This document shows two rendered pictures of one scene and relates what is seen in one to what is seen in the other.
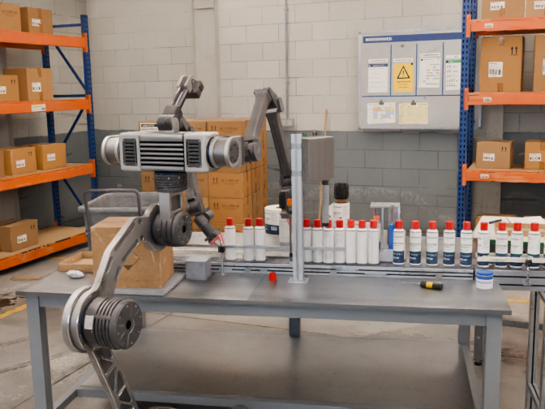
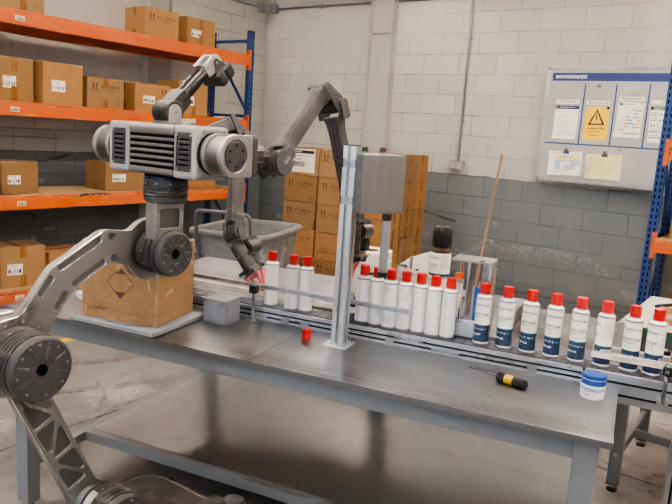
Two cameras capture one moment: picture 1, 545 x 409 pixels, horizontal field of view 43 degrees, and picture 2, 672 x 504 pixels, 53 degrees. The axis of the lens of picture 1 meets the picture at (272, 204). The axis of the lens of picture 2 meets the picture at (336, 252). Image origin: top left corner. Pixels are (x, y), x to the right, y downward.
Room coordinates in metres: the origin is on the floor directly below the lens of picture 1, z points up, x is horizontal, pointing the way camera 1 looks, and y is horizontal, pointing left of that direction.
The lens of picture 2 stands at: (0.87, -0.56, 1.53)
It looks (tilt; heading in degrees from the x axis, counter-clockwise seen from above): 10 degrees down; 13
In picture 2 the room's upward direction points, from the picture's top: 4 degrees clockwise
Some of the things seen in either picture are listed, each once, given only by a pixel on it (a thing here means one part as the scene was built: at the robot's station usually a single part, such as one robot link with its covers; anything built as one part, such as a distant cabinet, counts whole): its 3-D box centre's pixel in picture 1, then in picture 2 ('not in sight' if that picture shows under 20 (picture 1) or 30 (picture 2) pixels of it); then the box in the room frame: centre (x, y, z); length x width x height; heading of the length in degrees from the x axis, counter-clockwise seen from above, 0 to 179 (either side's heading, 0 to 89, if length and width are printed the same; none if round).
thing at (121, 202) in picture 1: (129, 237); (245, 267); (5.65, 1.21, 0.48); 0.89 x 0.63 x 0.96; 176
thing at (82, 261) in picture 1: (97, 261); not in sight; (3.36, 0.88, 0.85); 0.30 x 0.26 x 0.04; 79
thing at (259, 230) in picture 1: (259, 239); (306, 283); (3.21, 0.06, 0.98); 0.05 x 0.05 x 0.20
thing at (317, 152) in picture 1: (313, 158); (375, 183); (3.07, -0.19, 1.38); 0.17 x 0.10 x 0.19; 134
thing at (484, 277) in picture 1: (484, 279); (593, 384); (2.86, -0.91, 0.87); 0.07 x 0.07 x 0.07
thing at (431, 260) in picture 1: (431, 243); (529, 321); (3.05, -0.72, 0.98); 0.05 x 0.05 x 0.20
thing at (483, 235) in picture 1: (483, 244); (604, 333); (3.01, -0.94, 0.98); 0.05 x 0.05 x 0.20
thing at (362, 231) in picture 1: (362, 242); (433, 305); (3.11, -0.41, 0.98); 0.05 x 0.05 x 0.20
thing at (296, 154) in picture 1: (298, 208); (345, 247); (3.02, -0.11, 1.16); 0.04 x 0.04 x 0.67; 79
